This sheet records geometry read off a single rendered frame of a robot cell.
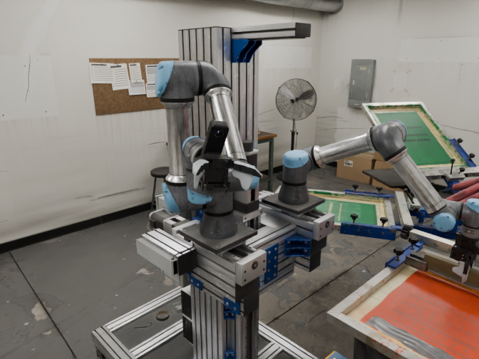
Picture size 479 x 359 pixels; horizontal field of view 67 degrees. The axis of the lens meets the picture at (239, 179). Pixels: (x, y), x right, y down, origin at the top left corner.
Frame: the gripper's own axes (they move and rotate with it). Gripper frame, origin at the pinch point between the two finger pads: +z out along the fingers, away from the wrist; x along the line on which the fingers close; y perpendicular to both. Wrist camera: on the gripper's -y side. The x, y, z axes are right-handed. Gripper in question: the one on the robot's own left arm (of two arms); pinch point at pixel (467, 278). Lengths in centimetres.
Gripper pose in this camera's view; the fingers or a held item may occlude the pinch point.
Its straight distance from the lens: 190.6
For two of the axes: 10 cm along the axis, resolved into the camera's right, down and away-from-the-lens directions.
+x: -7.4, 2.1, -6.4
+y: -6.7, -2.3, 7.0
